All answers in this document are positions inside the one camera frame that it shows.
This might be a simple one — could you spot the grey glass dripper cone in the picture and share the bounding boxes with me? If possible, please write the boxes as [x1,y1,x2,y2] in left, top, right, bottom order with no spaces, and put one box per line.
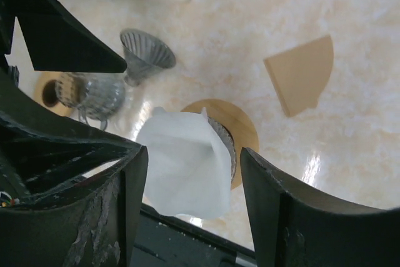
[120,29,176,87]

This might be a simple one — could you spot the white paper coffee filter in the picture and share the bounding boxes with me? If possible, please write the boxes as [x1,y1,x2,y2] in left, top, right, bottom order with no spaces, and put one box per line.
[136,107,232,219]

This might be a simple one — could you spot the glass carafe with handle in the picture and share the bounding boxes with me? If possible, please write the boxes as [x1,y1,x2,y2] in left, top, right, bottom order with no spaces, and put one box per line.
[55,73,126,131]

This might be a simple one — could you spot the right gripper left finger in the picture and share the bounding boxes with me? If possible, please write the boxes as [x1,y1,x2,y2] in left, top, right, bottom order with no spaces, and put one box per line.
[1,146,148,266]

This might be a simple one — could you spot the brown paper coffee filter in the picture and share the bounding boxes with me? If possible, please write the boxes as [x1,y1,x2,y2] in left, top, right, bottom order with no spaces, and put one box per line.
[264,35,334,118]

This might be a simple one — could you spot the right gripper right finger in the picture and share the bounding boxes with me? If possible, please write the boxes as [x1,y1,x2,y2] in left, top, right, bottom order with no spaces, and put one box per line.
[241,148,399,266]

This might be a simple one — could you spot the clear glass dripper cone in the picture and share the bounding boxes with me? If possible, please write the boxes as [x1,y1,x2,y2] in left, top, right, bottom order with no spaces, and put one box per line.
[208,117,237,182]

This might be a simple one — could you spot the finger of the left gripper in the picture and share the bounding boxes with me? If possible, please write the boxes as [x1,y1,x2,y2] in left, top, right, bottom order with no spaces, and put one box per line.
[1,110,140,203]
[1,0,127,73]

